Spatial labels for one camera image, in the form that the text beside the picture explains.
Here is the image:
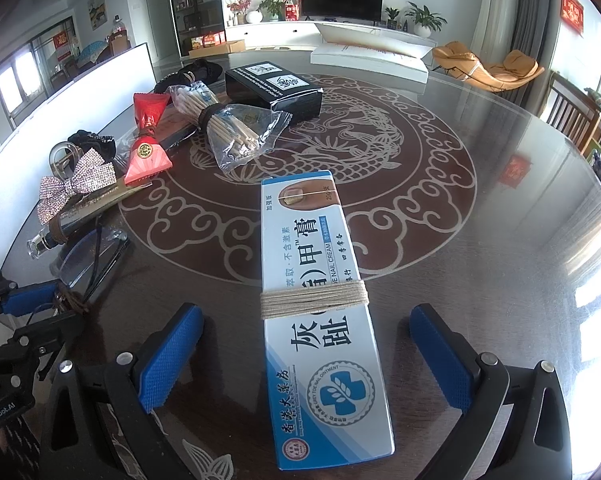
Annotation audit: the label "potted green plant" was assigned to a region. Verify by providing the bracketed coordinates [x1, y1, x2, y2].
[405, 1, 448, 38]

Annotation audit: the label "blue white ointment box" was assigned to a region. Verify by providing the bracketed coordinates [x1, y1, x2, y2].
[260, 171, 395, 471]

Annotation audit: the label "red flower vase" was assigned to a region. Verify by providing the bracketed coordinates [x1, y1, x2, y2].
[227, 0, 254, 25]

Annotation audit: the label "cotton swabs plastic bag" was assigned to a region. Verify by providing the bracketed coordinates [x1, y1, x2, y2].
[167, 81, 293, 174]

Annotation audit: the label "black scrunchie near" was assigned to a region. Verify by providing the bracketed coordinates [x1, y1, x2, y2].
[68, 130, 116, 162]

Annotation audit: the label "black scrunchie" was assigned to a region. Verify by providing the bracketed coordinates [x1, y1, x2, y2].
[153, 58, 223, 93]
[68, 130, 116, 162]

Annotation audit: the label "red foil packet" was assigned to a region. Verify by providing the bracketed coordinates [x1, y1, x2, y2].
[124, 93, 172, 186]

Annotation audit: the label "clear eyeglasses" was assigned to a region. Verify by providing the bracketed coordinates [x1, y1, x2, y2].
[49, 226, 130, 313]

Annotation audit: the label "clear glass bottle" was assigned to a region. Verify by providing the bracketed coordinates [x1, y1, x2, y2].
[27, 228, 62, 260]

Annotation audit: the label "orange lounge chair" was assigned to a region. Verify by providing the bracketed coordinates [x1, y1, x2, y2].
[431, 41, 544, 93]

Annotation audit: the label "cardboard box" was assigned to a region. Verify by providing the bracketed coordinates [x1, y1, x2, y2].
[189, 40, 246, 60]

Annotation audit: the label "patterned fabric bow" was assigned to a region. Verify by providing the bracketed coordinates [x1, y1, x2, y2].
[37, 148, 117, 224]

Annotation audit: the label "wooden chair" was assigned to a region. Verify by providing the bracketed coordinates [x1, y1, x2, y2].
[541, 72, 601, 158]

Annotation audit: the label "white tv console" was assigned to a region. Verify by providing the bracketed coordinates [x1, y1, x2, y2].
[226, 21, 437, 58]

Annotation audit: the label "black scrunchie far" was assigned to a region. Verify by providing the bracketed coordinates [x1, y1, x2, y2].
[153, 58, 223, 93]

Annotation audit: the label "black patterned box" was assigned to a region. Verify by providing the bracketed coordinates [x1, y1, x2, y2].
[224, 62, 323, 125]

